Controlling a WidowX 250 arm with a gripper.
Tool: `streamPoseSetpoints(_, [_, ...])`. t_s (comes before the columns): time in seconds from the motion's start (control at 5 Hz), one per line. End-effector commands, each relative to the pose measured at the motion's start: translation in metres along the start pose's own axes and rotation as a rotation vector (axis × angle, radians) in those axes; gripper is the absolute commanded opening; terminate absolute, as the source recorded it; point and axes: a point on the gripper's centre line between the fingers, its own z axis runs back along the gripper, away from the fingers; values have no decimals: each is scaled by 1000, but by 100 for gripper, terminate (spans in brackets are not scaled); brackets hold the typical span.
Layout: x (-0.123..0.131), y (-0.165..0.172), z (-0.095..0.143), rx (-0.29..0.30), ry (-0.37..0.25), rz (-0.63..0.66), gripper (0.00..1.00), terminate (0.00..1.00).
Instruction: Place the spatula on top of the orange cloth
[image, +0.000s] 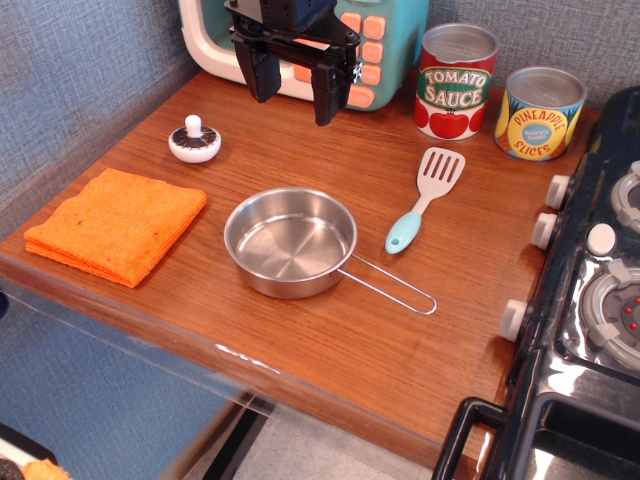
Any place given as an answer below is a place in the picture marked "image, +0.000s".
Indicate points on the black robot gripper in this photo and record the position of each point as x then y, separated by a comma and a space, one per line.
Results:
301, 32

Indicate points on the white spatula teal handle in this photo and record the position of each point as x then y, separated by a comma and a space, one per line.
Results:
438, 173

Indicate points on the folded orange cloth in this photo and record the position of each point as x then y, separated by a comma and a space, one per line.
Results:
118, 227

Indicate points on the toy microwave teal and cream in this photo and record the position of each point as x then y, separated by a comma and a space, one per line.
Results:
390, 43

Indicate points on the white toy mushroom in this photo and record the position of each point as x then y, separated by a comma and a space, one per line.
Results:
194, 142

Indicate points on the tomato sauce can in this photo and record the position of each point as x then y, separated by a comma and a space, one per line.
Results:
454, 78

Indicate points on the small steel saucepan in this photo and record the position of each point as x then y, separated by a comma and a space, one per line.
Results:
294, 243

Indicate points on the pineapple slices can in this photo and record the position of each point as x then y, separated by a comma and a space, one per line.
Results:
539, 113

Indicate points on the white stove knob upper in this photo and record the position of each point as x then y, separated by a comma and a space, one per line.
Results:
556, 191

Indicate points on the white stove knob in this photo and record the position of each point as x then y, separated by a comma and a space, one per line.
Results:
512, 319
556, 191
543, 230

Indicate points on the white stove knob middle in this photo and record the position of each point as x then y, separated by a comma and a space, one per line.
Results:
543, 230

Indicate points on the white stove knob lower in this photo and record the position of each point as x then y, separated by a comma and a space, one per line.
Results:
512, 319

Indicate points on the white round stove button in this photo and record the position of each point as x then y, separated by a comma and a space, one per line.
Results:
601, 239

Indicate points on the grey stove burner rear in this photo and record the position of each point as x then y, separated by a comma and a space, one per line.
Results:
626, 214

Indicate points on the grey stove burner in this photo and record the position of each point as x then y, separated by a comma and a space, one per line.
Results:
626, 214
610, 312

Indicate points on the clear acrylic table guard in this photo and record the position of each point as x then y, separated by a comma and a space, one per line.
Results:
108, 405

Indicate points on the grey stove burner front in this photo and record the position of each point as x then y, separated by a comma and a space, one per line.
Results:
610, 312

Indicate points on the black toy stove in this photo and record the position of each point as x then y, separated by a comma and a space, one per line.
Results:
573, 410

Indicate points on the orange fuzzy object corner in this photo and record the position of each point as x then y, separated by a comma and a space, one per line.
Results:
44, 470

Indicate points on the black oven door handle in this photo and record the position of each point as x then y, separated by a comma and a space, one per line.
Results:
471, 411

